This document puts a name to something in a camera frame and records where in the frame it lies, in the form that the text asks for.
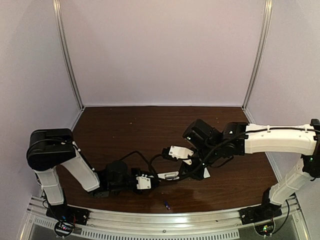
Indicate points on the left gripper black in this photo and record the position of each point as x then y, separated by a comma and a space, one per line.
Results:
155, 180

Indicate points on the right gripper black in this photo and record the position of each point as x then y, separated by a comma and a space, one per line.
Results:
191, 169

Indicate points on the white battery cover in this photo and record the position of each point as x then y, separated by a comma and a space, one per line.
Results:
206, 173

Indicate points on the white remote control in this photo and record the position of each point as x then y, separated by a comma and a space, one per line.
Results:
162, 176

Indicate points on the purple battery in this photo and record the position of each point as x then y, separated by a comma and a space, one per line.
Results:
170, 178
167, 206

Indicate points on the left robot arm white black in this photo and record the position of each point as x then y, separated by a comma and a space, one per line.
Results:
49, 148

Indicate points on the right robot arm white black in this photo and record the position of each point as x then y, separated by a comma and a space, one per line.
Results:
241, 138

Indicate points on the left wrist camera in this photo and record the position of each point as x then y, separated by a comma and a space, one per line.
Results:
143, 183

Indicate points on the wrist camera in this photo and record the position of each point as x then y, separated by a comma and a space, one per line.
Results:
143, 183
178, 153

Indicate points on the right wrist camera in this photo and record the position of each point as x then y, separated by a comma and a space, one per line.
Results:
178, 153

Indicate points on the front aluminium rail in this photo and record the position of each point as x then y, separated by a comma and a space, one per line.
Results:
213, 225

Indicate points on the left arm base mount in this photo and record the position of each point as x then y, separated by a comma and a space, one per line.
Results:
66, 213

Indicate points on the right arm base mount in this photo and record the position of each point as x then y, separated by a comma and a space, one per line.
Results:
265, 211

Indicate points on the left aluminium frame post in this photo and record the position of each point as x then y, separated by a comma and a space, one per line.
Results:
65, 52

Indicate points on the aluminium frame post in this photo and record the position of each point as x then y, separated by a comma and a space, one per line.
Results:
65, 52
263, 37

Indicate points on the right aluminium frame post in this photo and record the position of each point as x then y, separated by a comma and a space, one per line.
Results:
263, 37

